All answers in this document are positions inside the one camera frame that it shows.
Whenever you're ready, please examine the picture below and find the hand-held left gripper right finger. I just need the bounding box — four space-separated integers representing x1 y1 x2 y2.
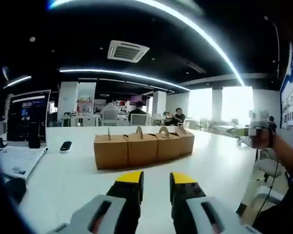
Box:
169 172 259 234

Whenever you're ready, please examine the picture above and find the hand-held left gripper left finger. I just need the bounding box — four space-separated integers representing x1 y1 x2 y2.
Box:
46 171 145 234

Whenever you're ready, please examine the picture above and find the brown paper box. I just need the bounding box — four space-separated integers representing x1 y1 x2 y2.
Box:
93 127 129 171
123 126 159 169
175 126 195 157
148 126 182 163

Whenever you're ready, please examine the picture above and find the open laptop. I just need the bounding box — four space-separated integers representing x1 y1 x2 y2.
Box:
0 89 52 181

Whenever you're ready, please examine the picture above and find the person's right hand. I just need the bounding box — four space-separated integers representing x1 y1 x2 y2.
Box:
250 127 275 150

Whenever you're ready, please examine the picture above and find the ceiling vent grille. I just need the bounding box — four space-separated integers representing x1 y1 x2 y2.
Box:
186 60 207 74

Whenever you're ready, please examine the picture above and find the small black white device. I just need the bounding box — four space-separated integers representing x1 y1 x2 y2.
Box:
60 140 73 155

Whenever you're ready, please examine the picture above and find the grey office chair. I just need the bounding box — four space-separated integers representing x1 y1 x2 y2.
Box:
130 114 148 126

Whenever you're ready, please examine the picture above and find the white office chair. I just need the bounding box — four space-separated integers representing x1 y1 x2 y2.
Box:
102 109 119 127

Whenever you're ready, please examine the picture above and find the person's black clothing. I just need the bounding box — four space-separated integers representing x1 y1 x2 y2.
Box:
252 168 293 234

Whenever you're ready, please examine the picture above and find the white desk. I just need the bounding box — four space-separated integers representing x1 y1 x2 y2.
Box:
61 114 102 127

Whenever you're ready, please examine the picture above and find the dark round object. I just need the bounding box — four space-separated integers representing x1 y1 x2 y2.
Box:
3 177 28 204

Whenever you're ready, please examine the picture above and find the display shelf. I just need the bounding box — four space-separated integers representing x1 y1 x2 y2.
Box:
76 96 95 116

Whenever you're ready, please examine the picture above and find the long ceiling light strip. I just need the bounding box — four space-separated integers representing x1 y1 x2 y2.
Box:
48 0 247 86

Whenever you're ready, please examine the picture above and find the dark upright device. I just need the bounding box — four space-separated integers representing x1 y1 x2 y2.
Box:
28 114 41 149

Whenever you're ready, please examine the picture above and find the curved ceiling light strip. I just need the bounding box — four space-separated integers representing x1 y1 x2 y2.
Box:
59 68 191 92

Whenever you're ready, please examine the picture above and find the ceiling air conditioner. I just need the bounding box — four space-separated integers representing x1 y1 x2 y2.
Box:
106 39 150 63

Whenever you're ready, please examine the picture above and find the short ceiling light strip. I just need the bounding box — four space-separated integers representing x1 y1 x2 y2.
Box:
2 75 32 89

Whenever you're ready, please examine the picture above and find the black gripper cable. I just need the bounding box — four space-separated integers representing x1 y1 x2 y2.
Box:
255 131 280 221

